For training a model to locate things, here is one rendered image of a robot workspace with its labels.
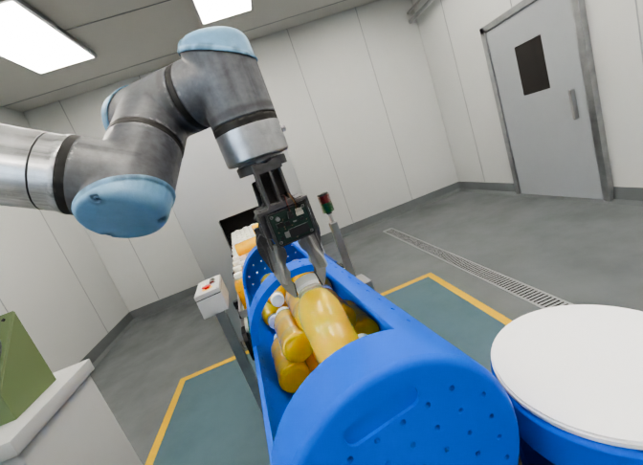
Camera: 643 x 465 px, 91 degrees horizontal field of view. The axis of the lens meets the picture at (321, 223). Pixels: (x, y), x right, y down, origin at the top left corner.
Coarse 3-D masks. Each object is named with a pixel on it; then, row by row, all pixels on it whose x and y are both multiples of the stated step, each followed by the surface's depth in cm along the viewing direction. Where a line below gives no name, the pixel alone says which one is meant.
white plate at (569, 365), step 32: (544, 320) 57; (576, 320) 54; (608, 320) 52; (640, 320) 50; (512, 352) 52; (544, 352) 50; (576, 352) 48; (608, 352) 46; (640, 352) 44; (512, 384) 47; (544, 384) 45; (576, 384) 43; (608, 384) 42; (640, 384) 40; (544, 416) 41; (576, 416) 39; (608, 416) 38; (640, 416) 37; (640, 448) 35
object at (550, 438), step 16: (512, 400) 46; (528, 416) 43; (528, 432) 44; (544, 432) 41; (560, 432) 40; (528, 448) 62; (544, 448) 42; (560, 448) 40; (576, 448) 38; (592, 448) 37; (608, 448) 36; (624, 448) 36; (528, 464) 62; (544, 464) 66; (560, 464) 41; (576, 464) 39; (592, 464) 38; (608, 464) 37; (624, 464) 36; (640, 464) 35
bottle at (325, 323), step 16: (304, 288) 48; (320, 288) 48; (304, 304) 46; (320, 304) 45; (336, 304) 46; (304, 320) 46; (320, 320) 44; (336, 320) 44; (320, 336) 44; (336, 336) 43; (352, 336) 44; (320, 352) 43
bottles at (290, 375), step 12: (348, 300) 80; (264, 312) 96; (276, 312) 95; (360, 312) 72; (360, 324) 68; (372, 324) 69; (276, 336) 81; (276, 348) 73; (276, 360) 69; (312, 360) 70; (288, 372) 64; (300, 372) 66; (288, 384) 65; (300, 384) 66
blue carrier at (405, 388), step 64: (256, 256) 112; (256, 320) 68; (384, 320) 40; (320, 384) 33; (384, 384) 30; (448, 384) 33; (320, 448) 29; (384, 448) 31; (448, 448) 34; (512, 448) 36
